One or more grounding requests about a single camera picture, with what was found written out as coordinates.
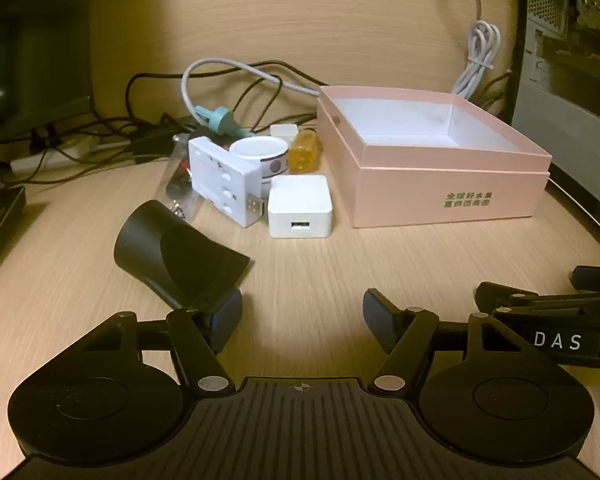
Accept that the black tool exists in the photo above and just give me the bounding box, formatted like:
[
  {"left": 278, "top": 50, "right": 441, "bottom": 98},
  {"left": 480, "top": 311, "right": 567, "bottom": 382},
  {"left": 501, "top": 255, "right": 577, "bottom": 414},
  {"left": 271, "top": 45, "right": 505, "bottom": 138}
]
[{"left": 157, "top": 132, "right": 203, "bottom": 223}]

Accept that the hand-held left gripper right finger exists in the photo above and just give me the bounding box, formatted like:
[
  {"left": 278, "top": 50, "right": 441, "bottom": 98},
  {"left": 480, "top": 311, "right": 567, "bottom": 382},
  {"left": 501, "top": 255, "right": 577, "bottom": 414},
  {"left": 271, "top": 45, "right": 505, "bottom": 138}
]
[{"left": 362, "top": 287, "right": 526, "bottom": 393}]

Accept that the white plastic battery charger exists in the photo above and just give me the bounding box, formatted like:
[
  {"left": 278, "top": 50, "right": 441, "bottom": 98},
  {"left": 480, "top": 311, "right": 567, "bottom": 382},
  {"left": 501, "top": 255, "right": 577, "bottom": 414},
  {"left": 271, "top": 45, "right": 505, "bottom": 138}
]
[{"left": 188, "top": 136, "right": 268, "bottom": 229}]

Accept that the white power strip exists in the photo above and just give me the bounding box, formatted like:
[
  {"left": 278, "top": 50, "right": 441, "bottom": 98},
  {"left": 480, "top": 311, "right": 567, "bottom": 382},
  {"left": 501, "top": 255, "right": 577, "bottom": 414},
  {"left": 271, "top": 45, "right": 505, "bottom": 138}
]
[{"left": 10, "top": 137, "right": 131, "bottom": 173}]

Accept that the white bundled cable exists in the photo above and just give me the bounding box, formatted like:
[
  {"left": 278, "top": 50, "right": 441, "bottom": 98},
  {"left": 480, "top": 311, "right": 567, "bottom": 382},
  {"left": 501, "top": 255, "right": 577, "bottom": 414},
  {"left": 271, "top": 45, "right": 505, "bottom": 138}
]
[{"left": 450, "top": 0, "right": 504, "bottom": 96}]

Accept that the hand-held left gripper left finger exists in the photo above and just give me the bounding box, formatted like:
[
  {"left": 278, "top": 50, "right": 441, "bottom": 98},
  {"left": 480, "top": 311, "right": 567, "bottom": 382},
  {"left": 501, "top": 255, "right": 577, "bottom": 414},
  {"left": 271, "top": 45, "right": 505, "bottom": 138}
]
[{"left": 77, "top": 287, "right": 244, "bottom": 393}]

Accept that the white looped cable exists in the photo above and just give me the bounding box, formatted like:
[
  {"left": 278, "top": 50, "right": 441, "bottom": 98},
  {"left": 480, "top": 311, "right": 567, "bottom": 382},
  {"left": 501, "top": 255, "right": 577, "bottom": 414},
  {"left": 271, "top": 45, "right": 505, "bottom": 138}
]
[{"left": 181, "top": 57, "right": 326, "bottom": 117}]

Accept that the black cable behind box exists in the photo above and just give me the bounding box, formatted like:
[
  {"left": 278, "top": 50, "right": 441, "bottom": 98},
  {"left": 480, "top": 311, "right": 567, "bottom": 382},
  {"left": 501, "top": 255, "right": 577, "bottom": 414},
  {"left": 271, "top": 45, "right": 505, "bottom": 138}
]
[{"left": 125, "top": 60, "right": 322, "bottom": 128}]

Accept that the teal plastic plug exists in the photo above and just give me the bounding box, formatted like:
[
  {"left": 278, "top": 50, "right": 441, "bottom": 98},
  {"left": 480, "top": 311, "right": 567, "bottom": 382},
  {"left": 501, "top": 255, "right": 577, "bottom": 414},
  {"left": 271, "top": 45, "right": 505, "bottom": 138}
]
[{"left": 192, "top": 104, "right": 257, "bottom": 138}]

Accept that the dark monitor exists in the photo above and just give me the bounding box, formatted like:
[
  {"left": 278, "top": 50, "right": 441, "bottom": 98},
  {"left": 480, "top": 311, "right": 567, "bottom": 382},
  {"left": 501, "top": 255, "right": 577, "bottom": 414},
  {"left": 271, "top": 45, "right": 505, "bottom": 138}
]
[{"left": 0, "top": 0, "right": 94, "bottom": 141}]

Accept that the pink cardboard box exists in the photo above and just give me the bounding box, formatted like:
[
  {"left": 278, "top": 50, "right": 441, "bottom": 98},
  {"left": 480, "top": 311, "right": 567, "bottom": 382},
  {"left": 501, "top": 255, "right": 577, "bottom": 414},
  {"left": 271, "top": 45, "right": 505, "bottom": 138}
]
[{"left": 316, "top": 85, "right": 553, "bottom": 230}]

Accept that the white round container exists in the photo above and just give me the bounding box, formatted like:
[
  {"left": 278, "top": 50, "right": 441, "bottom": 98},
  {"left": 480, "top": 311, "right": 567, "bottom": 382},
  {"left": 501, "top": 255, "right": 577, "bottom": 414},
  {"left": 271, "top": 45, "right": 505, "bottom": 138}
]
[{"left": 228, "top": 137, "right": 290, "bottom": 196}]

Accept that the small white cube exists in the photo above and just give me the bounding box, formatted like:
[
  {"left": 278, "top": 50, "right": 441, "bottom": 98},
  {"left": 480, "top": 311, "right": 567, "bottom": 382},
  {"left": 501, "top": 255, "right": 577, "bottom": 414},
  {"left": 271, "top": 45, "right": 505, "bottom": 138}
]
[{"left": 270, "top": 124, "right": 299, "bottom": 146}]

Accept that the black hair dryer nozzle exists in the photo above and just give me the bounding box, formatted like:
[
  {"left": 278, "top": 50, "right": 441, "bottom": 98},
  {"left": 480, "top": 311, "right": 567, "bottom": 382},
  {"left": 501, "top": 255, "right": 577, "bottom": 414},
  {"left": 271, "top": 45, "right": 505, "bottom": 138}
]
[{"left": 113, "top": 200, "right": 252, "bottom": 311}]

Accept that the white computer case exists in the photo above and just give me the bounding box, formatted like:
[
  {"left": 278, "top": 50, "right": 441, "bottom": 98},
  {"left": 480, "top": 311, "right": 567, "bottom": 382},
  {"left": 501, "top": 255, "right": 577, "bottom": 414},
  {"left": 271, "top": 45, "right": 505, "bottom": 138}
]
[{"left": 502, "top": 0, "right": 600, "bottom": 261}]

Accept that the black cable tangle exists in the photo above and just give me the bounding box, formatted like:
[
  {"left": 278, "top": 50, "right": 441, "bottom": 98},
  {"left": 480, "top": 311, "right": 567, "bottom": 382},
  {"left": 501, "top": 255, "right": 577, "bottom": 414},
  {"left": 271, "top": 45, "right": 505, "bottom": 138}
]
[{"left": 0, "top": 110, "right": 136, "bottom": 183}]

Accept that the small yellow bottle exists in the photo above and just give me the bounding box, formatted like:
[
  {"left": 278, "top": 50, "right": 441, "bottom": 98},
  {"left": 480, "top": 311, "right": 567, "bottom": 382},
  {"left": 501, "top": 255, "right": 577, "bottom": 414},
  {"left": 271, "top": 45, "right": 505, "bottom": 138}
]
[{"left": 289, "top": 130, "right": 323, "bottom": 175}]

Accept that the black power adapter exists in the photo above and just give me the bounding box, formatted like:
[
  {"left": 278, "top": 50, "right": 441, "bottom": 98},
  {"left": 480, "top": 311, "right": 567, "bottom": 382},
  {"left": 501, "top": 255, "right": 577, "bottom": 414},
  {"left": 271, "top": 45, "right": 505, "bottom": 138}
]
[{"left": 130, "top": 119, "right": 201, "bottom": 164}]

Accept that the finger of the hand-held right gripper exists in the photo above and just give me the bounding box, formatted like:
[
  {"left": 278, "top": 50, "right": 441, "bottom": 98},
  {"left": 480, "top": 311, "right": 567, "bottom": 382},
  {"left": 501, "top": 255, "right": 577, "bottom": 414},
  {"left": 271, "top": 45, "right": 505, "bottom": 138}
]
[
  {"left": 475, "top": 282, "right": 541, "bottom": 312},
  {"left": 570, "top": 266, "right": 600, "bottom": 294}
]

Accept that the white USB charger cube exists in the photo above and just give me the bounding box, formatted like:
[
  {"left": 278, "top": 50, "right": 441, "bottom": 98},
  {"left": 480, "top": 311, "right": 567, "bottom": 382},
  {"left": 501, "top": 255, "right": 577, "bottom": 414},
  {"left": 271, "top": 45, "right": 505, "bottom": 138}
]
[{"left": 267, "top": 175, "right": 337, "bottom": 239}]

